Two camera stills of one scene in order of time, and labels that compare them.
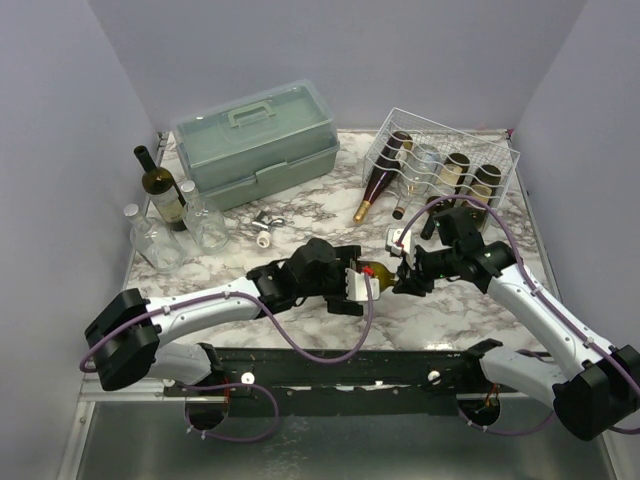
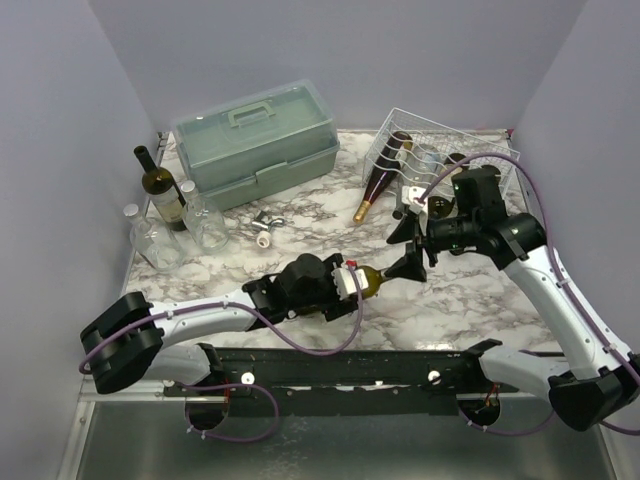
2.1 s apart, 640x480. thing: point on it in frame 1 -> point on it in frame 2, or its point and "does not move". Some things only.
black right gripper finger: [414, 286] -> [405, 231]
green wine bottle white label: [163, 189] does not move
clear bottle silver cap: [156, 244] does not move
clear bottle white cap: [206, 222] does not move
